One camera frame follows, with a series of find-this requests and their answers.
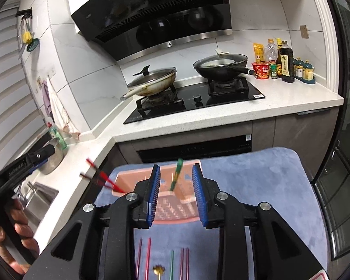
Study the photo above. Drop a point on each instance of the black range hood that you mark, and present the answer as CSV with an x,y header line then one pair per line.
x,y
130,29

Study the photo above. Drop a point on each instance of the red instant noodle cup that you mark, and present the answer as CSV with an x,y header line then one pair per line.
x,y
261,70

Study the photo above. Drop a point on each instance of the maroon chopstick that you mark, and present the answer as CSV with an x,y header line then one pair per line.
x,y
187,264
138,259

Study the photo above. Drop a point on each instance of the person's left hand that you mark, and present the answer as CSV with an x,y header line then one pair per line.
x,y
21,227

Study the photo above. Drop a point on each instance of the chrome faucet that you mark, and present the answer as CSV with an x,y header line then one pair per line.
x,y
31,191

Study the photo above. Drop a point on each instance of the steel mixing bowl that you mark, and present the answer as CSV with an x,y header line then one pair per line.
x,y
52,162

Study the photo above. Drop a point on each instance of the white window blinds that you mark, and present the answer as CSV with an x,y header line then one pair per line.
x,y
20,120

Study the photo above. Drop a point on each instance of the steel kitchen sink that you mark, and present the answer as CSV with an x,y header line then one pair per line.
x,y
36,208

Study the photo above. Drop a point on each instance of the green chopstick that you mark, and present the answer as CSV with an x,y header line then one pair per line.
x,y
171,269
177,171

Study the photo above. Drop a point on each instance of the dark red chopstick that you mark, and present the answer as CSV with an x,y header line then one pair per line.
x,y
97,181

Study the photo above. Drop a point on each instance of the purple hanging cloth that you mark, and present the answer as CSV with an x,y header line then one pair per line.
x,y
46,99

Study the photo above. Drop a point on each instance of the clear oil bottle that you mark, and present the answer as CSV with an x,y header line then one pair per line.
x,y
271,51

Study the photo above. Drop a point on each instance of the yellow seasoning packet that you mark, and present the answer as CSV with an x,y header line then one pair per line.
x,y
259,52

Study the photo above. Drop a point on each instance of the blue-grey fabric mat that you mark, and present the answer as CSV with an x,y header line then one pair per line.
x,y
272,175

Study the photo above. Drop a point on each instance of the wok with glass lid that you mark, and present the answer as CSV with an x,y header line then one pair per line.
x,y
150,82

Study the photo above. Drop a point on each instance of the yellow-cap sauce bottle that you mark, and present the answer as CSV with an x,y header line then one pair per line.
x,y
278,60

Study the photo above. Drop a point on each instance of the pink red chopstick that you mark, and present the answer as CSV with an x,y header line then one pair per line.
x,y
147,262

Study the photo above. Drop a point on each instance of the black gas stove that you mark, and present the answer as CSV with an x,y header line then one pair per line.
x,y
192,97

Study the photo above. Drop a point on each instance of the black glass door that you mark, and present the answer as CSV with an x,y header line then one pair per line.
x,y
333,180

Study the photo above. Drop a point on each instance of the green round scrubber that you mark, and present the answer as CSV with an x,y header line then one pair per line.
x,y
31,46

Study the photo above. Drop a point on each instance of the yellow sponge brush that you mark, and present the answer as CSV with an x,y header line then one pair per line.
x,y
26,34

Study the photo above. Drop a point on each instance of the small green-cap spice jar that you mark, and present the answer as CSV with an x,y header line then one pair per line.
x,y
273,71

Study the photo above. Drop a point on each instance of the pink perforated utensil basket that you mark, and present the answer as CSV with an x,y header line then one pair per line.
x,y
173,207

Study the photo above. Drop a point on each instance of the green dish soap bottle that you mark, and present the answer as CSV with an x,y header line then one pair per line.
x,y
55,134

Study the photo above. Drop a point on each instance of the green condiment jar set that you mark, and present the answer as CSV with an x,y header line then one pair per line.
x,y
304,71

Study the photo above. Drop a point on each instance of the wall hook rack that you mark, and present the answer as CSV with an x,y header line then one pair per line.
x,y
27,13

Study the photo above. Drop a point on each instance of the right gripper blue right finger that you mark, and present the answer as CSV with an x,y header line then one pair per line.
x,y
200,194

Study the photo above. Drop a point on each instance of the black wok with lid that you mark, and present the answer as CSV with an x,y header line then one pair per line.
x,y
223,67

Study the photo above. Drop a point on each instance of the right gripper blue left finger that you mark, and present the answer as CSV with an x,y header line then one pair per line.
x,y
151,194

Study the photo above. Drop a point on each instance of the white pink hanging towel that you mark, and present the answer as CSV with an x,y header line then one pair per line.
x,y
60,115

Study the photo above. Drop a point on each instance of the bright red chopstick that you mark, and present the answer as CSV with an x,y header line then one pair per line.
x,y
104,177

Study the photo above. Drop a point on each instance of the dark soy sauce bottle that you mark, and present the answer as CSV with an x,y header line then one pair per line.
x,y
287,67

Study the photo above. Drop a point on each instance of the gold wall outlet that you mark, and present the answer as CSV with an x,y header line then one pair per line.
x,y
304,31

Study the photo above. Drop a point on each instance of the gold flower spoon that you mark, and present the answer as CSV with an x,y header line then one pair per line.
x,y
159,271

